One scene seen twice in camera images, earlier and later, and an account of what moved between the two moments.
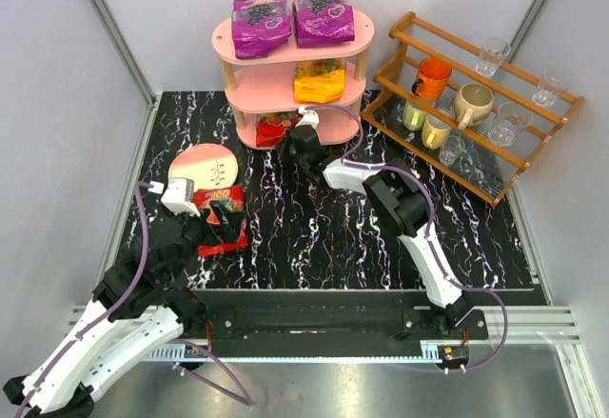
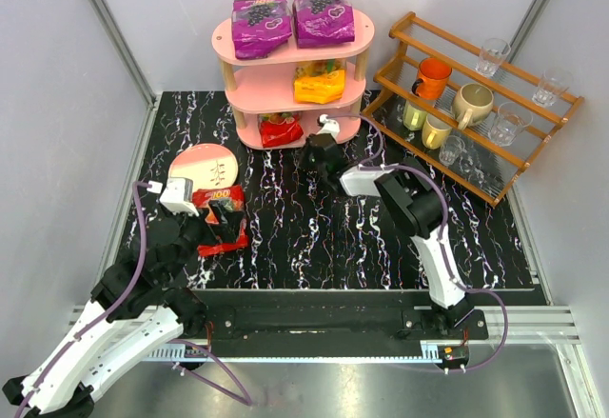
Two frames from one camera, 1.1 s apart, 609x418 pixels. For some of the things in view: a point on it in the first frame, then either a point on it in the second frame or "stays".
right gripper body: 295,141 → 316,147
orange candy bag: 319,80 stays
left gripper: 209,221 stays
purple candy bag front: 324,17 stays
